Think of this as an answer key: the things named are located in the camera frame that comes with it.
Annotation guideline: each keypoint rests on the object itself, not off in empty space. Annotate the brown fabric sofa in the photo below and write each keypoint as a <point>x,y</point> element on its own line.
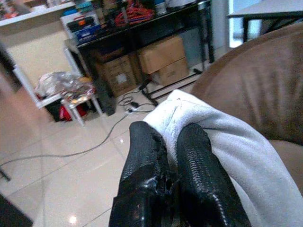
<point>260,82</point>

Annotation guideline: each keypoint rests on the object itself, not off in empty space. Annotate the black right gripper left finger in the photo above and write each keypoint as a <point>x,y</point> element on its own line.
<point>142,151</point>

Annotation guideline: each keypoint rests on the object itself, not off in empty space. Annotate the blue box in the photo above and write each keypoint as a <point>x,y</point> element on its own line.
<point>87,34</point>

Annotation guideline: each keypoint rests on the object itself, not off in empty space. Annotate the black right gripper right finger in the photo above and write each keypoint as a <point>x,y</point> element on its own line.
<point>198,165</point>

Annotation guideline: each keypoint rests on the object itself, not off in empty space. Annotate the black console table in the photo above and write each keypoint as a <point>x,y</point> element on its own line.
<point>146,30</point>

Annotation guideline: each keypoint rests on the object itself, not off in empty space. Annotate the small tan cardboard box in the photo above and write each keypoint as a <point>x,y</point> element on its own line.
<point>172,73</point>

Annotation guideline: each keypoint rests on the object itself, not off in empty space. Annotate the white pillow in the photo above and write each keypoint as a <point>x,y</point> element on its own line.
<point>248,153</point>

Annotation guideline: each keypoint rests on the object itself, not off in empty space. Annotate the plain tan cardboard box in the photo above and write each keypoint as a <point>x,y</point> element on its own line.
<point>161,54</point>

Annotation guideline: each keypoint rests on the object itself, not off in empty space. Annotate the white shelf board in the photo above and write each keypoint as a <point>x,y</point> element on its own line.
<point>35,13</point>

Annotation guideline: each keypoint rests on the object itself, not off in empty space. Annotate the clear plastic bags pile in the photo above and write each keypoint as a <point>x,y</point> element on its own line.
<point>56,82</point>

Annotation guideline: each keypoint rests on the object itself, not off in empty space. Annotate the white low table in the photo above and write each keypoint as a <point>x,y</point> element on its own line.
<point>48,100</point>

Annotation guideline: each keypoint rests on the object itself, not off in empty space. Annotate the cardboard box with white label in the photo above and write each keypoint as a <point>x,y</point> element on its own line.
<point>113,68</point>

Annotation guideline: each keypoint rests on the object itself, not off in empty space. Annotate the red bag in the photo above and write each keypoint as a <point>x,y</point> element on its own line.
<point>64,112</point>

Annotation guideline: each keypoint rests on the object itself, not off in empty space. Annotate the white power strip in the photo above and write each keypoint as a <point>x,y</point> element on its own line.
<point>132,110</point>

